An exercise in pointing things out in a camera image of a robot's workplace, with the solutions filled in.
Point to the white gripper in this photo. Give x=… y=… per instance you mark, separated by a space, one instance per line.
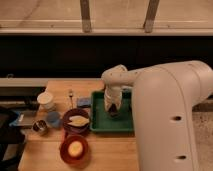
x=112 y=95

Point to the yellow round object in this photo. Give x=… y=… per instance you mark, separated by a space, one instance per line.
x=75 y=149

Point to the red-orange bowl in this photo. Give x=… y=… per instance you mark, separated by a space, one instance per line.
x=64 y=150

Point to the dark brown eraser block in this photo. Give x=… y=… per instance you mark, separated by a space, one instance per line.
x=113 y=111

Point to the dark maroon bowl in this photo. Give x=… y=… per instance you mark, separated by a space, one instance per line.
x=71 y=129

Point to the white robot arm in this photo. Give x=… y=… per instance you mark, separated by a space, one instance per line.
x=162 y=100

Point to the small metal tin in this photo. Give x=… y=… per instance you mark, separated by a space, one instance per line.
x=40 y=127

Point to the blue cup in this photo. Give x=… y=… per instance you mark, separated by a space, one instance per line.
x=53 y=119

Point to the white paper cup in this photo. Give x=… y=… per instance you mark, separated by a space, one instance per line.
x=45 y=99

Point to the green plastic tray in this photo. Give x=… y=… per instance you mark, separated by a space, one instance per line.
x=102 y=121

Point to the beige leaf-shaped item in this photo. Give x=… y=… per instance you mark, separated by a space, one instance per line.
x=78 y=121

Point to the blue sponge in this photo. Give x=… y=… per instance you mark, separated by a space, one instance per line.
x=83 y=102

